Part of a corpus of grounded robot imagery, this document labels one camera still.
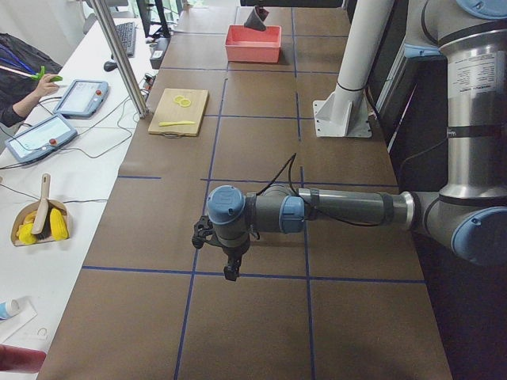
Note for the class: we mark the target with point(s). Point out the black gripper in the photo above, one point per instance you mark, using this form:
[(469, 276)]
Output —
[(234, 253)]

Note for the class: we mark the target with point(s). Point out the grey cleaning cloth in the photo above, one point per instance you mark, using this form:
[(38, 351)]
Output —
[(256, 19)]

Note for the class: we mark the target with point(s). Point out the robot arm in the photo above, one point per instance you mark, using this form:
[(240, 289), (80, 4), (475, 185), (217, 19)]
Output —
[(468, 215)]

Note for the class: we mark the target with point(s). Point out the person hand at desk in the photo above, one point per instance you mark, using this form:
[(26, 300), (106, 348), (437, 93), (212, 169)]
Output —
[(46, 86)]

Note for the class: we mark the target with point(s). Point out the yellow plastic knife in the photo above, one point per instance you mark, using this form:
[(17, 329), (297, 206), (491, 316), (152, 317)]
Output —
[(175, 123)]

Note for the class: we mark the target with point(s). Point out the bamboo cutting board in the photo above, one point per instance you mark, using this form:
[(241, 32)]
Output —
[(168, 110)]

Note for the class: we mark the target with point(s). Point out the wooden dustpan with brush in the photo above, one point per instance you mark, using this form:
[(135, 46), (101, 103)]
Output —
[(42, 221)]

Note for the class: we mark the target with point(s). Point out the lower teach pendant tablet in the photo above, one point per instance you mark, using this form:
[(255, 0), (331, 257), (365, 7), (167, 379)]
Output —
[(41, 140)]

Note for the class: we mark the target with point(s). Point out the teach pendant tablet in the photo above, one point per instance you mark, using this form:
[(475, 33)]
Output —
[(82, 99), (41, 140)]

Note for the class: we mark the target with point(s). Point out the upper teach pendant tablet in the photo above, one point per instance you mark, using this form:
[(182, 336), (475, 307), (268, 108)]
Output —
[(82, 99)]

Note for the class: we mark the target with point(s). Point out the pink plastic bin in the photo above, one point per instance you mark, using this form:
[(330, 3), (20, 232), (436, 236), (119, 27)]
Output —
[(246, 45)]

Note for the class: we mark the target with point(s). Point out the black computer mouse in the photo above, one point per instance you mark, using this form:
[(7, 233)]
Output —
[(109, 66)]

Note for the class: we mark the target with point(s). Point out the black keyboard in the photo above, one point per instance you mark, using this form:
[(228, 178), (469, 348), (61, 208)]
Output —
[(127, 35)]

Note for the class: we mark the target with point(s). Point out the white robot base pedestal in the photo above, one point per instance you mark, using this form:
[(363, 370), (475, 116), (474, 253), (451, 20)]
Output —
[(344, 113)]

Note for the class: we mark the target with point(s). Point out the aluminium frame post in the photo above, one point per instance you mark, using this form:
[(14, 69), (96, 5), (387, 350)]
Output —
[(108, 27)]

